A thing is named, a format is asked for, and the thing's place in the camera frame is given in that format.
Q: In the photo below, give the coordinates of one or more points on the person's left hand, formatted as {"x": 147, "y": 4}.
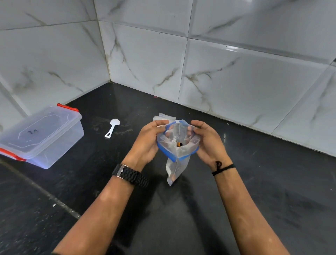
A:
{"x": 144, "y": 147}

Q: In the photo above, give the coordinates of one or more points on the person's right hand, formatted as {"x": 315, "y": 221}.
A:
{"x": 211, "y": 144}

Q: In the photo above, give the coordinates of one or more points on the person's left thumb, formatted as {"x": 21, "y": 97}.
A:
{"x": 157, "y": 124}

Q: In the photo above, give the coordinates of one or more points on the person's right thumb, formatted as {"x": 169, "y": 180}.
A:
{"x": 200, "y": 124}

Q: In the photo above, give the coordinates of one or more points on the clear blue-zip plastic bag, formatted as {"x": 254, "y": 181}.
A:
{"x": 178, "y": 152}

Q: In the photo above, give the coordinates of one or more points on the person's left forearm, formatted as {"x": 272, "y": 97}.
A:
{"x": 99, "y": 218}

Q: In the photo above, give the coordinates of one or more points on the person's right forearm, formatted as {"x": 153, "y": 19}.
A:
{"x": 246, "y": 212}

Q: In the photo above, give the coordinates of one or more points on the stack of clear plastic bags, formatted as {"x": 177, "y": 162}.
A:
{"x": 162, "y": 117}

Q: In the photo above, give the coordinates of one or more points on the white plastic spoon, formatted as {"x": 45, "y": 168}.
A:
{"x": 112, "y": 128}

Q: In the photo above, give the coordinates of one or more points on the black thread wristband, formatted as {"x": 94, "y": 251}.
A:
{"x": 222, "y": 168}

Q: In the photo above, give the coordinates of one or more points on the black wristwatch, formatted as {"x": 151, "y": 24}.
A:
{"x": 130, "y": 175}

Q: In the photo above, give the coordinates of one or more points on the clear plastic storage container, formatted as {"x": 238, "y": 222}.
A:
{"x": 42, "y": 136}

